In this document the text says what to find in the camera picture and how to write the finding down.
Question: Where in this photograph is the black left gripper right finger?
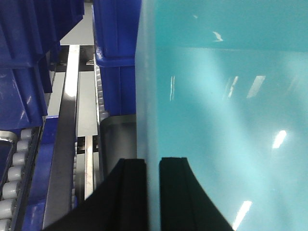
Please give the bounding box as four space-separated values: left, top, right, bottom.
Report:
159 157 232 231

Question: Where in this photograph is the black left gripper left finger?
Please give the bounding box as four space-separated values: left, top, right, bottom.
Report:
46 159 147 231

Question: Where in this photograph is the light cyan plastic bin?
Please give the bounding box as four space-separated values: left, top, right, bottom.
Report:
135 0 308 231

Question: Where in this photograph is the blue bins far left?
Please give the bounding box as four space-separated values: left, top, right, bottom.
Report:
0 0 84 130

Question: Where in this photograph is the white roller conveyor track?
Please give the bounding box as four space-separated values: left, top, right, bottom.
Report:
0 128 41 231

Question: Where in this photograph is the blue bin beside cyan bin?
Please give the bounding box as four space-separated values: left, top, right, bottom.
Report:
93 0 141 116

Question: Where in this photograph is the steel divider rail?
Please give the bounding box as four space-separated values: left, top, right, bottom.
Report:
42 45 80 229

